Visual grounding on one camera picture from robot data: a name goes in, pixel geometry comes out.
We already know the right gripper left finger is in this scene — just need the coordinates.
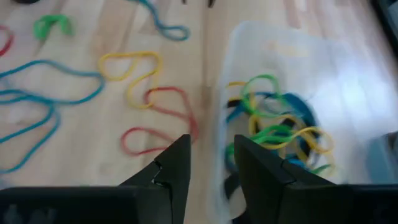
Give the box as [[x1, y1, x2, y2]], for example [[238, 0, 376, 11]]
[[119, 134, 192, 224]]

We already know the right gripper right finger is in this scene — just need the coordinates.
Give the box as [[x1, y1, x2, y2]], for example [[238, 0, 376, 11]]
[[233, 134, 336, 224]]

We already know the yellow rubber band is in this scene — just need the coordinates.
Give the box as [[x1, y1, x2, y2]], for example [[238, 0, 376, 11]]
[[248, 113, 336, 170], [98, 50, 163, 110]]

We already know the small green rubber band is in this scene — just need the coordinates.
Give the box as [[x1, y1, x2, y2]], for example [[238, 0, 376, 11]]
[[33, 13, 75, 40]]

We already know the long red rubber band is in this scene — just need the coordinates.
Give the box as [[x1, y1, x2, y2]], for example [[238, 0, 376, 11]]
[[0, 24, 15, 58]]

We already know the clear plastic bin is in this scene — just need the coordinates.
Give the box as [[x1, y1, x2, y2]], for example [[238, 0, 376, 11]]
[[214, 20, 398, 224]]

